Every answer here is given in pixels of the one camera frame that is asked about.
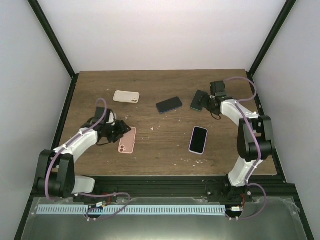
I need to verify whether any black phone teal edge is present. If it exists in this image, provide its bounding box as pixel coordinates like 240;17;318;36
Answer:
190;90;207;112

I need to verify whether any pink phone case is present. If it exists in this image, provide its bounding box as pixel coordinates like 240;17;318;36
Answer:
118;126;137;154

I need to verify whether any lavender phone case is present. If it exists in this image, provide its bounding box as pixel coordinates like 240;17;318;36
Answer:
188;125;209;155

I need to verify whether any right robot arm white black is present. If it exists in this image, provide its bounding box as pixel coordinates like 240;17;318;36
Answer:
198;81;275;202

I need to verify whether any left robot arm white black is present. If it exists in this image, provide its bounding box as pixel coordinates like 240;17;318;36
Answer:
32;107;134;202

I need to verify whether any beige phone case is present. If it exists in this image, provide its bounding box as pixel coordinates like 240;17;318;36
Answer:
113;90;140;104

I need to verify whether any black phone blue edge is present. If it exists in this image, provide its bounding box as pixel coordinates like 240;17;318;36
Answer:
155;96;183;114

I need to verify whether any metal front plate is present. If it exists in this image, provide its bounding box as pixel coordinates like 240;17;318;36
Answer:
21;197;307;240

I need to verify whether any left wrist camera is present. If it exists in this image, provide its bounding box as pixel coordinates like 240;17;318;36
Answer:
106;110;117;125

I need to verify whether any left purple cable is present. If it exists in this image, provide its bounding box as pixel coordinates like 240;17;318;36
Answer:
44;97;132;222

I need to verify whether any purple cable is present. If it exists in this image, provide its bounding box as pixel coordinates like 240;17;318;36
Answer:
223;76;267;221
44;97;132;222

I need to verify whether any black aluminium frame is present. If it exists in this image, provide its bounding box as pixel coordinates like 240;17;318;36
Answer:
28;0;314;240

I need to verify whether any light blue slotted cable duct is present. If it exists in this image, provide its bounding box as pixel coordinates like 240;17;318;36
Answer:
36;204;226;216

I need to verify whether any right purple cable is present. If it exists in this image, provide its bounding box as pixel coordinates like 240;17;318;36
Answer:
223;76;267;221

